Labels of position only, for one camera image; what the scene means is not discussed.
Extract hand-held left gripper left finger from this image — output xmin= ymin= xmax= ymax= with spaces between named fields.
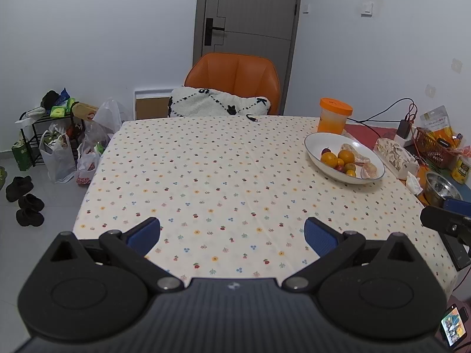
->
xmin=35 ymin=217 xmax=186 ymax=295

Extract yellow tin can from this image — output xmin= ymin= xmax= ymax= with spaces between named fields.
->
xmin=451 ymin=155 xmax=471 ymax=185

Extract white plastic bag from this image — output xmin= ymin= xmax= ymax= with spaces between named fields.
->
xmin=94 ymin=97 xmax=123 ymax=133

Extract black shoe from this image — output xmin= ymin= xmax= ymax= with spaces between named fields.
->
xmin=18 ymin=193 xmax=45 ymax=212
xmin=5 ymin=176 xmax=34 ymax=203
xmin=15 ymin=208 xmax=45 ymax=227

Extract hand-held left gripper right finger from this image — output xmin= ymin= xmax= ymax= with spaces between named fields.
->
xmin=281 ymin=217 xmax=435 ymax=295

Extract black metal shoe rack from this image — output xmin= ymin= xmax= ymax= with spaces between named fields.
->
xmin=19 ymin=114 xmax=87 ymax=168

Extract clear plastic bag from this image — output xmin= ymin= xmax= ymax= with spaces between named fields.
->
xmin=84 ymin=121 xmax=111 ymax=148

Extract brown box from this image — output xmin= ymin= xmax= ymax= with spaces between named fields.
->
xmin=71 ymin=102 xmax=99 ymax=121

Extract orange leather chair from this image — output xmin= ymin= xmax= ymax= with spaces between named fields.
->
xmin=184 ymin=53 xmax=281 ymax=115

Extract red table mat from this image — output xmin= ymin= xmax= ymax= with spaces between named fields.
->
xmin=344 ymin=123 xmax=402 ymax=144

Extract white cushion with black stitching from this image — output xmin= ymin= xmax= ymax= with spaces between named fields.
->
xmin=168 ymin=86 xmax=272 ymax=117

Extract floral tissue box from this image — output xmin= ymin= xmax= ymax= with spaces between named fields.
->
xmin=373 ymin=137 xmax=420 ymax=173

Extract crumpled white tissue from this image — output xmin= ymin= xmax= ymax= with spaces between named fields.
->
xmin=405 ymin=171 xmax=424 ymax=195

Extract black power cable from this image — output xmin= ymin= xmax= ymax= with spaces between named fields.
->
xmin=348 ymin=97 xmax=416 ymax=124

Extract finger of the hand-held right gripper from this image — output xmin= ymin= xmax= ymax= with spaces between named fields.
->
xmin=421 ymin=206 xmax=462 ymax=237
xmin=443 ymin=198 xmax=471 ymax=214

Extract floral dotted tablecloth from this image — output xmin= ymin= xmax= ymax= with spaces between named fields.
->
xmin=72 ymin=115 xmax=460 ymax=302

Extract grey door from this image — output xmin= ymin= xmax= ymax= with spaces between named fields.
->
xmin=193 ymin=0 xmax=304 ymax=114

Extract green packets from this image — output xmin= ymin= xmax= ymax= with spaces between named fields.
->
xmin=49 ymin=97 xmax=76 ymax=118

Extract white framed board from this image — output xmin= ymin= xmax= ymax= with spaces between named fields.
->
xmin=133 ymin=88 xmax=173 ymax=120

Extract red cable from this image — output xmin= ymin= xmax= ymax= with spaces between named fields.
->
xmin=407 ymin=104 xmax=429 ymax=166

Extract plastic bag with red contents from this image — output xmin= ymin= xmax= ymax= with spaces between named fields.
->
xmin=75 ymin=141 xmax=102 ymax=187

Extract orange snack pouch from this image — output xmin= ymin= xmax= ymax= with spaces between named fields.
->
xmin=419 ymin=106 xmax=452 ymax=133

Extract black door handle lock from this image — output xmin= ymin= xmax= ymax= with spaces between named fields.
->
xmin=205 ymin=18 xmax=226 ymax=46

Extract plastic jar with orange lid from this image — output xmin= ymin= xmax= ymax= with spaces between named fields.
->
xmin=317 ymin=97 xmax=353 ymax=135

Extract phone with lit screen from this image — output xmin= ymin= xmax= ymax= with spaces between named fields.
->
xmin=441 ymin=303 xmax=470 ymax=347

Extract white cloth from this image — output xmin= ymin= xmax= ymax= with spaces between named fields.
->
xmin=20 ymin=106 xmax=47 ymax=122

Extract black cloth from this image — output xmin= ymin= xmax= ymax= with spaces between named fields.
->
xmin=40 ymin=90 xmax=61 ymax=110

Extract white plate with blue rim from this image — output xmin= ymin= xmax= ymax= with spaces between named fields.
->
xmin=304 ymin=132 xmax=386 ymax=185

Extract white shopping bag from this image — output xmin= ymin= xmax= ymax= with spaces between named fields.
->
xmin=39 ymin=129 xmax=77 ymax=184

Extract stainless steel bowl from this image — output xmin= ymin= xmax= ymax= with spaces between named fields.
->
xmin=423 ymin=171 xmax=463 ymax=208

